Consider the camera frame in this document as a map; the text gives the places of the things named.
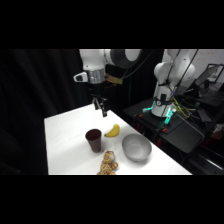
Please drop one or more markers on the yellowish wrist camera mount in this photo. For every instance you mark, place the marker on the yellowish wrist camera mount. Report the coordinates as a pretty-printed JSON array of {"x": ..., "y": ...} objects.
[{"x": 114, "y": 80}]

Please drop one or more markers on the yellow banana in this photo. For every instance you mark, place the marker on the yellow banana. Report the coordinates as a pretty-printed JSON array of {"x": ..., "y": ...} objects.
[{"x": 113, "y": 131}]

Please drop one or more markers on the black robot stand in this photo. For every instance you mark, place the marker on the black robot stand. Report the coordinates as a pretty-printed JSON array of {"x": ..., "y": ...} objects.
[{"x": 186, "y": 135}]

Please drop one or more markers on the small green light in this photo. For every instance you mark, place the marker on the small green light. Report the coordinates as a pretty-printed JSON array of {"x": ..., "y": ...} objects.
[{"x": 168, "y": 115}]

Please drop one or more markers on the black curtain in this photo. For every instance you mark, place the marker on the black curtain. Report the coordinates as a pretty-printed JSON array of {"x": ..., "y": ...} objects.
[{"x": 36, "y": 93}]

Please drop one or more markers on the grey bowl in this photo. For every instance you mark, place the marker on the grey bowl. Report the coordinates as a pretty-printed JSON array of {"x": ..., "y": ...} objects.
[{"x": 136, "y": 147}]

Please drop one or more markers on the spotted plush leopard toy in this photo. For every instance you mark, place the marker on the spotted plush leopard toy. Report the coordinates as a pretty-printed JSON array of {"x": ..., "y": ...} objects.
[{"x": 107, "y": 164}]

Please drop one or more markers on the brown plastic cup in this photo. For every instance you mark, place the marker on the brown plastic cup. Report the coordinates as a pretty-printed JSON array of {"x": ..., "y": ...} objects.
[{"x": 94, "y": 140}]

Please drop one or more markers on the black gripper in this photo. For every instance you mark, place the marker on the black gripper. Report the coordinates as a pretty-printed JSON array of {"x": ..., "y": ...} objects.
[{"x": 97, "y": 90}]

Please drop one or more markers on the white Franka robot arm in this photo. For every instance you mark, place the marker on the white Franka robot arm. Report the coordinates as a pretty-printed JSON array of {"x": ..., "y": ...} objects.
[{"x": 173, "y": 71}]

